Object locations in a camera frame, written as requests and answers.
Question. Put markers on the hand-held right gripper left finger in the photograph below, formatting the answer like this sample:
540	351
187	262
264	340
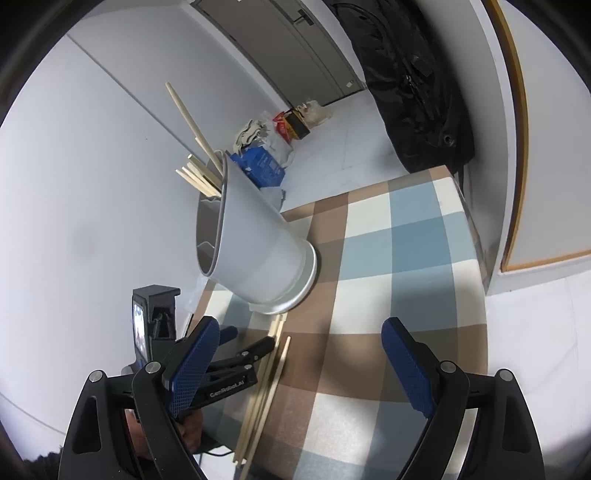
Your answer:
194	369

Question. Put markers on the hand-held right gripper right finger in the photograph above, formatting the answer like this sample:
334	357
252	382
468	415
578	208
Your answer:
406	364

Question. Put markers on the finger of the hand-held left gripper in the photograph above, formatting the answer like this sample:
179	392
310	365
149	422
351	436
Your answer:
228	334
249	357

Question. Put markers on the grey plastic chopstick holder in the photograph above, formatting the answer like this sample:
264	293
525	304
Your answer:
258	244

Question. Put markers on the person's left hand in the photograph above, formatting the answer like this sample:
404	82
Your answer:
132	434

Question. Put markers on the checked tablecloth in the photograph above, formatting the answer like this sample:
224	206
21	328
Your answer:
392	277

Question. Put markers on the grey parcel bag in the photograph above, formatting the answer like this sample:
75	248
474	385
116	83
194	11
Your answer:
272	196

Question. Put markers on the blue cardboard box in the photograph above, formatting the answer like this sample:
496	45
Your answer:
258	166

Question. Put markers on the clear plastic bag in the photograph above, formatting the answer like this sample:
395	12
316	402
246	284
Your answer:
282	150

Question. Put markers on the beige cloth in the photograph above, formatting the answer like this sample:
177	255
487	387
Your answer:
251	134

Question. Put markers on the red bag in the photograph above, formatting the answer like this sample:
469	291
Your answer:
280	123

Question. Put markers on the wooden framed board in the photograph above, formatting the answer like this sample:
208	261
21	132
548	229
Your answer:
545	184

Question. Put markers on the white plastic bag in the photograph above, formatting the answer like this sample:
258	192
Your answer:
316	113

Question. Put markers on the black backpack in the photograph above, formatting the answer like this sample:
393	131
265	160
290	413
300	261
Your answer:
415	92

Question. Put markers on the grey door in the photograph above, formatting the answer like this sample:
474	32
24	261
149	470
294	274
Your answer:
277	46

